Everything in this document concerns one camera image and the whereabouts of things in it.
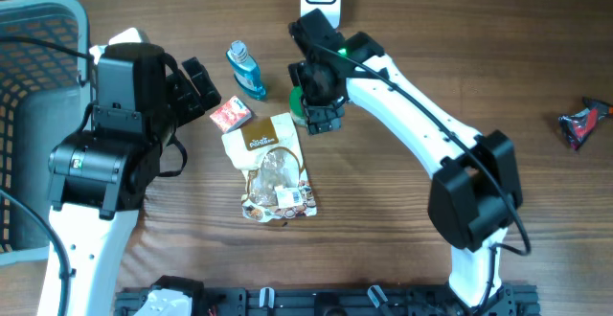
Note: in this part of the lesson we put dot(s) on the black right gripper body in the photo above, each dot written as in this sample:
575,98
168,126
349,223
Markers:
320,105

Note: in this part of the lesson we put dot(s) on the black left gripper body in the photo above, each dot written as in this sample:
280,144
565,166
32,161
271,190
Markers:
183,103

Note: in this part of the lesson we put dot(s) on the green lid jar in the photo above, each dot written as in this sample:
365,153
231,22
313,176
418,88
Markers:
295,105

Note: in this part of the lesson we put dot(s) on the red tissue pack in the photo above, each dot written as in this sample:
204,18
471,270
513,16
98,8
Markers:
231,115

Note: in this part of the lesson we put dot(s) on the blue mouthwash bottle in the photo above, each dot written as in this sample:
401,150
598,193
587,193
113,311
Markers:
247,71

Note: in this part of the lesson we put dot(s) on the beige nut snack pouch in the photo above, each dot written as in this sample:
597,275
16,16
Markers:
268,154

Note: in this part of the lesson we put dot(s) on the black orange hex wrench pack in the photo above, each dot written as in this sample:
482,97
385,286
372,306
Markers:
577,128

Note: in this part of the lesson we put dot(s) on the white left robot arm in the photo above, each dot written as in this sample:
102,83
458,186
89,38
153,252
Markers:
100,172

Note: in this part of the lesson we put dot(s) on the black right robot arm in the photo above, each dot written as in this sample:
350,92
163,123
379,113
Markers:
475,190

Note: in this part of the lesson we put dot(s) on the dark grey plastic basket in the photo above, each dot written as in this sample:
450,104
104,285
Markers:
44,90

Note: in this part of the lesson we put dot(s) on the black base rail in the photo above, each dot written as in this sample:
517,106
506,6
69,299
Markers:
510,299

